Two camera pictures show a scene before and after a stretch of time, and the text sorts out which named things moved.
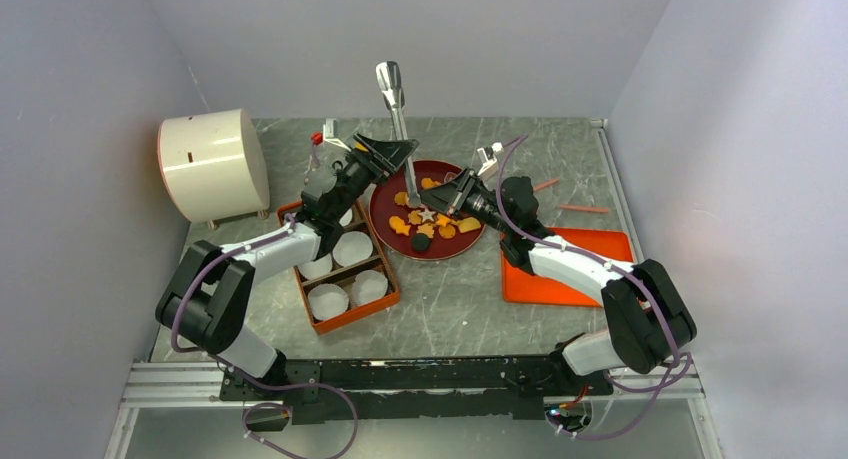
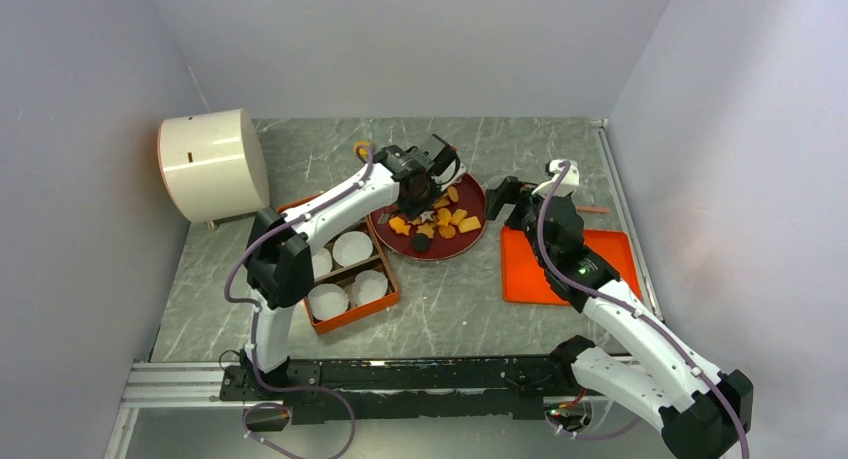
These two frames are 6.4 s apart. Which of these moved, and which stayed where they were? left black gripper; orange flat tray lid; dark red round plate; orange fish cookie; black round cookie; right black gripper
Moved: left black gripper; right black gripper
Stayed: orange flat tray lid; black round cookie; dark red round plate; orange fish cookie
